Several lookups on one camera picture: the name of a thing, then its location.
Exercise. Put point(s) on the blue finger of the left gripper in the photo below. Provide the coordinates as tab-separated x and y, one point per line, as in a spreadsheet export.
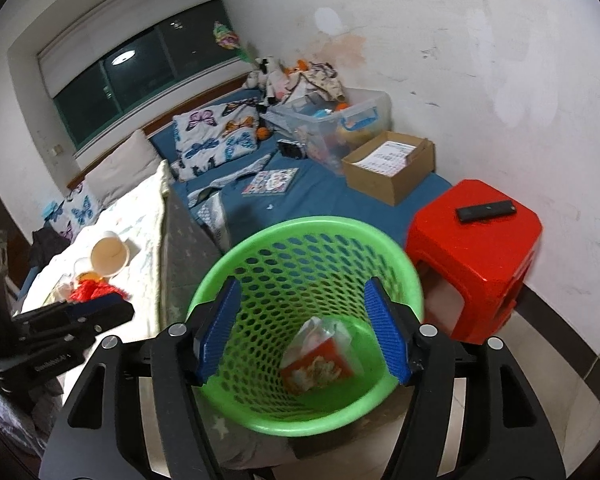
110	309
95	324

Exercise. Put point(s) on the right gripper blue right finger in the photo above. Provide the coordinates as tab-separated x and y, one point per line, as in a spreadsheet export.
505	433

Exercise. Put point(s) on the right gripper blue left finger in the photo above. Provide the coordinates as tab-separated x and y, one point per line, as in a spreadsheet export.
99	432

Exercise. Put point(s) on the red mesh net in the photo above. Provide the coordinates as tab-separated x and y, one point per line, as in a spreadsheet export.
89	289

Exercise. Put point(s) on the orange peel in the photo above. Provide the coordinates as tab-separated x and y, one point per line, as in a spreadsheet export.
89	276

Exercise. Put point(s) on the plastic packaging bag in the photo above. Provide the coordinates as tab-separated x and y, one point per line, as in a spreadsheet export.
316	331

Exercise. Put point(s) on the red snack bag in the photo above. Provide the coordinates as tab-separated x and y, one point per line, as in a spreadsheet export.
306	370

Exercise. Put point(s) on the paper cup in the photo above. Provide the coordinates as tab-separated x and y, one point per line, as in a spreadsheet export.
109	254

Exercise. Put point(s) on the white quilted mattress pad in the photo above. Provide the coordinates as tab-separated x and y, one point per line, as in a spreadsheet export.
137	218

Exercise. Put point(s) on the butterfly print pillow left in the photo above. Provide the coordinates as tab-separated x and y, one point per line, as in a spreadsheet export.
79	209

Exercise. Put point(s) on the butterfly print pillow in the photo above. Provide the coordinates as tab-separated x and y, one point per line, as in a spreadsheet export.
79	209
212	135

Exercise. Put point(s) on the green plastic waste basket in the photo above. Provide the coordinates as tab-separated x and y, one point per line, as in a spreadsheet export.
313	267

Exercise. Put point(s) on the beige cushion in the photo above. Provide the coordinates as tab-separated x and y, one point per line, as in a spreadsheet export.
133	161

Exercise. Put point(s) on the colourful sticker book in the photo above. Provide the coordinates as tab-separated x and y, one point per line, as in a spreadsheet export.
270	182

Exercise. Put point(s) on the butterfly print pillow right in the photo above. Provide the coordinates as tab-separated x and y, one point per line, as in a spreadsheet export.
212	135

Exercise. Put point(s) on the red plastic stool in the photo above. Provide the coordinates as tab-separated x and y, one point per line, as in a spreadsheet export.
485	261

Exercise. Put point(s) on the black remote control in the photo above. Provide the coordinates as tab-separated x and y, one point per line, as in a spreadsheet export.
485	212

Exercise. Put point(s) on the dark window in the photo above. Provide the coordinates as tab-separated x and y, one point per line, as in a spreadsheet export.
149	63

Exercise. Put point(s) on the black small device on bed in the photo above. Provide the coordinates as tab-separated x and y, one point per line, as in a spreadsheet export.
291	149

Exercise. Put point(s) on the brown cardboard box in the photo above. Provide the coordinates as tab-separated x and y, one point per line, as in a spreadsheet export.
390	166

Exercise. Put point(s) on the clear plastic storage bin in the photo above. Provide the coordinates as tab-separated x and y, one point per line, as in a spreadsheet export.
328	132

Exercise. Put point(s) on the cow plush toy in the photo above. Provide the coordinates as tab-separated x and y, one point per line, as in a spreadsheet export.
270	79

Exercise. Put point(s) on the fox plush toy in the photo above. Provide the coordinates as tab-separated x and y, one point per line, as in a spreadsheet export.
300	66

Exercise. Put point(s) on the flower wall decoration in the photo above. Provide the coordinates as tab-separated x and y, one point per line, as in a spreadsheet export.
227	39

